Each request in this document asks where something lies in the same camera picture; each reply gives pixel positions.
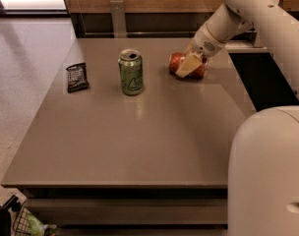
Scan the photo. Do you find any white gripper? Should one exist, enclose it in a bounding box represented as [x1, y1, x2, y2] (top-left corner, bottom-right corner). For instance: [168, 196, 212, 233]
[176, 22, 227, 79]

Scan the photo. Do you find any green soda can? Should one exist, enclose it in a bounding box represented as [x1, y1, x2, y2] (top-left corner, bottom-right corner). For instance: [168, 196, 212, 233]
[118, 48, 144, 95]

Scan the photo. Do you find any wire basket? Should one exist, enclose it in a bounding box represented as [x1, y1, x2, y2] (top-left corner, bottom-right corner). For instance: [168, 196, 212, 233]
[12, 206, 30, 236]

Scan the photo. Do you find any black object bottom left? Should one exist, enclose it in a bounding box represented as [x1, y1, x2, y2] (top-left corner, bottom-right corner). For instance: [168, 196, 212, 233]
[0, 195, 22, 236]

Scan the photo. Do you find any grey drawer front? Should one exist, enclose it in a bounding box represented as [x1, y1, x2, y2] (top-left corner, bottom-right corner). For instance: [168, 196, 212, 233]
[25, 199, 227, 226]

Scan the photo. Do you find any left metal bracket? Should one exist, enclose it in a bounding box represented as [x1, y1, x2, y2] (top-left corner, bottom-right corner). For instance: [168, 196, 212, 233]
[110, 0, 127, 38]

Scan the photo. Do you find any dark snack bar wrapper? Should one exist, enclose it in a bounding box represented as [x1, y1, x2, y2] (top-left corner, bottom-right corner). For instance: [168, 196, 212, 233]
[66, 63, 90, 93]

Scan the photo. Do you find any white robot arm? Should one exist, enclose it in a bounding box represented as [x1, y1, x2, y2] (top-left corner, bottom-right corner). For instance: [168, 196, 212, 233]
[176, 0, 299, 236]

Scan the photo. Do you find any red coke can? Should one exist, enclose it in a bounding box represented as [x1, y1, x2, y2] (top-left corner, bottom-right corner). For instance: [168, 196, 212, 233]
[169, 53, 208, 77]

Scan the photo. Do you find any green bag in basket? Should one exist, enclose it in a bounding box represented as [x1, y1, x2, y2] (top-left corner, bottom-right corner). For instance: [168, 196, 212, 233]
[27, 213, 58, 236]

